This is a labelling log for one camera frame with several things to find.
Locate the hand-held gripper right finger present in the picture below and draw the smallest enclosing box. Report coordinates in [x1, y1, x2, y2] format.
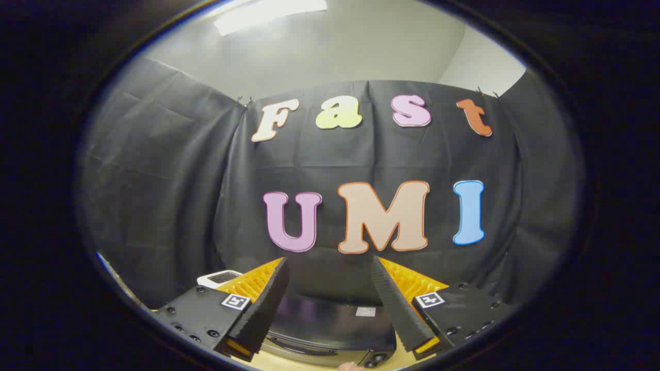
[371, 256, 516, 361]

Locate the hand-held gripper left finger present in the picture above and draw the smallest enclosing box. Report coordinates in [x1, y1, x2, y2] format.
[155, 257, 290, 362]

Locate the black toaster oven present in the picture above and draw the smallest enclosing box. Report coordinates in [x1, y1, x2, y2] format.
[260, 293, 398, 368]

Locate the white toaster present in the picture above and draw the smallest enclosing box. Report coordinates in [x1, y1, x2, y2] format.
[197, 269, 243, 290]

